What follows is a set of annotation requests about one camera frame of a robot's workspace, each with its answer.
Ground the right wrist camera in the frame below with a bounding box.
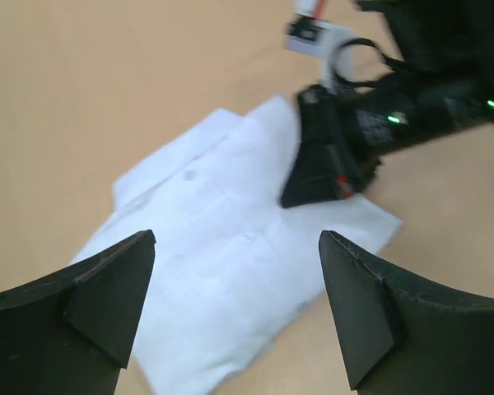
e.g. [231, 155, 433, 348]
[286, 1, 383, 96]

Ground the white long sleeve shirt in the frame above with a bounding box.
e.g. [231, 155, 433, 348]
[76, 95, 401, 394]

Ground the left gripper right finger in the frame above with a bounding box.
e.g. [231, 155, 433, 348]
[319, 230, 494, 394]

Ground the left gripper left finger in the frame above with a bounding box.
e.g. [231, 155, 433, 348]
[0, 230, 156, 394]

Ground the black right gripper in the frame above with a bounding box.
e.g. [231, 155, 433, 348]
[280, 1, 494, 208]

